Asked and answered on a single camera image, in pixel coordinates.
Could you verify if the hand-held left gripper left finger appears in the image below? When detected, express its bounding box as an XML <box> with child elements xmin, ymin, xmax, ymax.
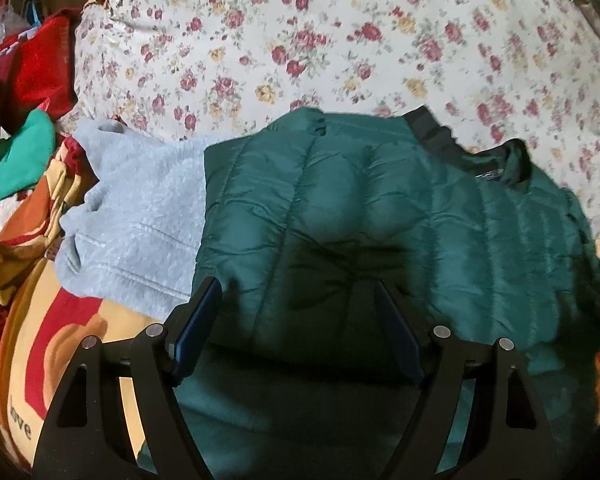
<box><xmin>32</xmin><ymin>276</ymin><xmax>224</xmax><ymax>480</ymax></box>

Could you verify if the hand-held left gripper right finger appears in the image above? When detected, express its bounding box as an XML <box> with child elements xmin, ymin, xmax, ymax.
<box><xmin>374</xmin><ymin>280</ymin><xmax>551</xmax><ymax>480</ymax></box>

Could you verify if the dark green puffer jacket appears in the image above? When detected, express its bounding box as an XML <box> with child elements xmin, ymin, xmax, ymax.
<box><xmin>137</xmin><ymin>105</ymin><xmax>600</xmax><ymax>480</ymax></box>

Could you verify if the light blue fleece garment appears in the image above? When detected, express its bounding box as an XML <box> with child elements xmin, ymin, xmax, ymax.
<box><xmin>55</xmin><ymin>119</ymin><xmax>261</xmax><ymax>303</ymax></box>

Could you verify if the yellow red printed blanket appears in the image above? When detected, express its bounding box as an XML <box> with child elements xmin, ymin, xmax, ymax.
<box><xmin>0</xmin><ymin>135</ymin><xmax>600</xmax><ymax>480</ymax></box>

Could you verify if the bright green cloth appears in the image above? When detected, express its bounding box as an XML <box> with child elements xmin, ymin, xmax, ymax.
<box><xmin>0</xmin><ymin>110</ymin><xmax>57</xmax><ymax>213</ymax></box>

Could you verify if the floral quilt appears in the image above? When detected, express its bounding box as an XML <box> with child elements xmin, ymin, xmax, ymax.
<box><xmin>55</xmin><ymin>0</ymin><xmax>600</xmax><ymax>241</ymax></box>

